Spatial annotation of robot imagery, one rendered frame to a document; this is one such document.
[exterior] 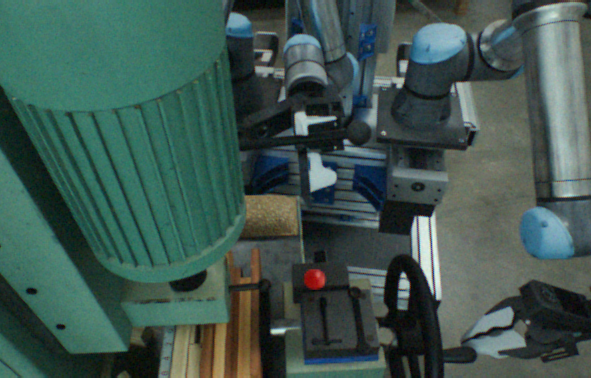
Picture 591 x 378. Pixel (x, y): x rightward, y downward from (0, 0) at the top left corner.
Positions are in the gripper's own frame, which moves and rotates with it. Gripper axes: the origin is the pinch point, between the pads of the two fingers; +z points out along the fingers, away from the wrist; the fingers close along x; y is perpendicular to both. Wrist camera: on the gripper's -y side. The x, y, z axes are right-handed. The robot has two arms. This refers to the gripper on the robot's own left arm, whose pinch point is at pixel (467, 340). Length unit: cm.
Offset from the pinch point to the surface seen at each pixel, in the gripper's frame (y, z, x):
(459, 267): 101, 10, 67
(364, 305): -17.4, 9.3, 1.6
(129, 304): -36.0, 34.2, 1.7
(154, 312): -32.6, 33.1, 1.6
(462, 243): 103, 6, 79
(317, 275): -22.6, 13.4, 5.2
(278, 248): -14.4, 24.5, 18.6
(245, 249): -17.3, 29.5, 18.7
